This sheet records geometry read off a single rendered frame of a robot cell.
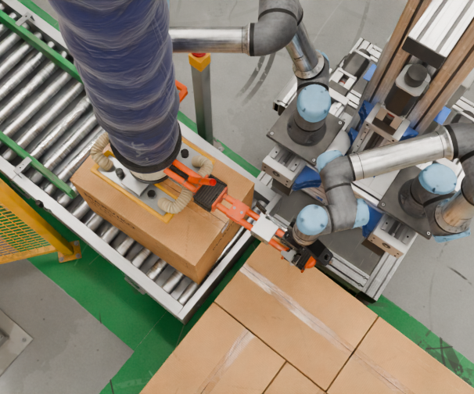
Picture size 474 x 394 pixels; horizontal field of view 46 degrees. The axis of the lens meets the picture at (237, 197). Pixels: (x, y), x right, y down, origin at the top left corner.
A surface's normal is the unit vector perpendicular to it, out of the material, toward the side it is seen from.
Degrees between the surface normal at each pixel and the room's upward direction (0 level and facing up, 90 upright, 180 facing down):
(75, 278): 0
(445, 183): 7
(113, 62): 80
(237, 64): 0
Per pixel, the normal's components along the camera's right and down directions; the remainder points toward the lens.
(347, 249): 0.02, -0.32
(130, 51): 0.44, 0.79
